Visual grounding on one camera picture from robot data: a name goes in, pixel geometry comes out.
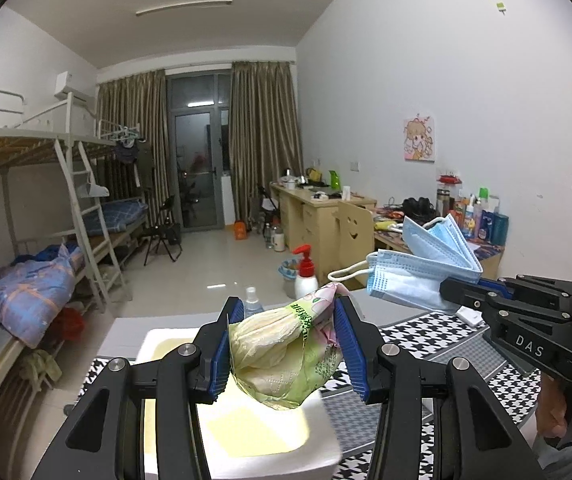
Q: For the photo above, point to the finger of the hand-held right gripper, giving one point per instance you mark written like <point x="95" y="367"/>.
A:
<point x="476" y="302"/>
<point x="488" y="283"/>

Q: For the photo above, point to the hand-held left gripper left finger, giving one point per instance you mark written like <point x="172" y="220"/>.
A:
<point x="220" y="355"/>

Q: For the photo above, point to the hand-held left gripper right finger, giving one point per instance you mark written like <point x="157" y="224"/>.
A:
<point x="351" y="350"/>

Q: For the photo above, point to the blue face mask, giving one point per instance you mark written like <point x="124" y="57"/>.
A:
<point x="401" y="285"/>
<point x="441" y="245"/>

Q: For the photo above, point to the green floral tissue pack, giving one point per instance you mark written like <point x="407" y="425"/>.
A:
<point x="286" y="360"/>

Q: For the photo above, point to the white foam box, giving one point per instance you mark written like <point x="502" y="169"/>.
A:
<point x="266" y="435"/>

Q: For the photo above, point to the person's right forearm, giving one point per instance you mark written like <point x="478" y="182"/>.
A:
<point x="566" y="457"/>

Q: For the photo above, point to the person's right hand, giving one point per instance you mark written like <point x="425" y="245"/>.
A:
<point x="551" y="405"/>

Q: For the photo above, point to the white remote control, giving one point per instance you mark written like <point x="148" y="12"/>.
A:
<point x="471" y="316"/>

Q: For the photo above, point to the desk with patterned cloth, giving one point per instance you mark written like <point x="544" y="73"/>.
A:
<point x="488" y="260"/>

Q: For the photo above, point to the houndstooth table mat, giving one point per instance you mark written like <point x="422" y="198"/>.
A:
<point x="441" y="335"/>

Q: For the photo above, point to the small clear sanitizer bottle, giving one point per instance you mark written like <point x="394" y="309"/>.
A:
<point x="252" y="305"/>

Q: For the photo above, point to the cluster of toiletry bottles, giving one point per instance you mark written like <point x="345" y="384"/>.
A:
<point x="486" y="220"/>

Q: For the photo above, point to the white pump lotion bottle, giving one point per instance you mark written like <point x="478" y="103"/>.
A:
<point x="306" y="282"/>

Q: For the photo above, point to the trash bin with blue bag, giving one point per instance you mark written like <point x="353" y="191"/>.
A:
<point x="288" y="280"/>

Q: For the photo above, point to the black headphones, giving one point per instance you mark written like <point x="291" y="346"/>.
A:
<point x="418" y="207"/>

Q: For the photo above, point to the wooden smiley chair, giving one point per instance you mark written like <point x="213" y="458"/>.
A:
<point x="353" y="230"/>

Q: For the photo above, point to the orange container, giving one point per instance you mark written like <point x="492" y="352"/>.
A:
<point x="241" y="230"/>

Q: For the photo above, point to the white thermos jug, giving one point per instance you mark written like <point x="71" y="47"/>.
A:
<point x="279" y="240"/>

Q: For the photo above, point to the black folding chair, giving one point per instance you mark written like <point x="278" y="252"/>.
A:
<point x="163" y="232"/>

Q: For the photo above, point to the wooden desk with drawers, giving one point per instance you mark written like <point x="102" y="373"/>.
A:
<point x="311" y="220"/>

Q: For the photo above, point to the red cloth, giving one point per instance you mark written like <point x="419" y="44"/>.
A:
<point x="70" y="327"/>

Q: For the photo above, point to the blue checked bedsheet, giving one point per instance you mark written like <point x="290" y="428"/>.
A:
<point x="123" y="215"/>

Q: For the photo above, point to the bright green jug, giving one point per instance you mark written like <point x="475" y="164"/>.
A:
<point x="334" y="180"/>

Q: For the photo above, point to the pale yellow cloth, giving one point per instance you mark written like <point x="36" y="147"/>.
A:
<point x="40" y="367"/>

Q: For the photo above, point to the silver kettle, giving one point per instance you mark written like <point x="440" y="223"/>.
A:
<point x="290" y="179"/>

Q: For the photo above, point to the glass balcony door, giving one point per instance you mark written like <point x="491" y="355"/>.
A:
<point x="198" y="160"/>

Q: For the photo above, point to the blue checked quilt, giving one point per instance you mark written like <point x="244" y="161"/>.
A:
<point x="25" y="290"/>

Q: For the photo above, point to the dark hanging clothes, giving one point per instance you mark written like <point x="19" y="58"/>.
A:
<point x="133" y="160"/>

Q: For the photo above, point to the brown curtain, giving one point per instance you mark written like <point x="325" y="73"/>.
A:
<point x="130" y="135"/>
<point x="266" y="135"/>

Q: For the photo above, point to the white metal bunk bed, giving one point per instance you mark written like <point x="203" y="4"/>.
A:
<point x="15" y="145"/>

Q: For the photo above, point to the white air conditioner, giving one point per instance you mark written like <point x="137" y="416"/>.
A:
<point x="73" y="85"/>

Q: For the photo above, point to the ceiling tube lamp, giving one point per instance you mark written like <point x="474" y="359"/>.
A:
<point x="183" y="7"/>

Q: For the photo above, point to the pink cartoon wall poster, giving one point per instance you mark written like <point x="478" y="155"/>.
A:
<point x="420" y="137"/>

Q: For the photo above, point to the green wall hook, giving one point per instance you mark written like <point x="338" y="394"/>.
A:
<point x="502" y="8"/>

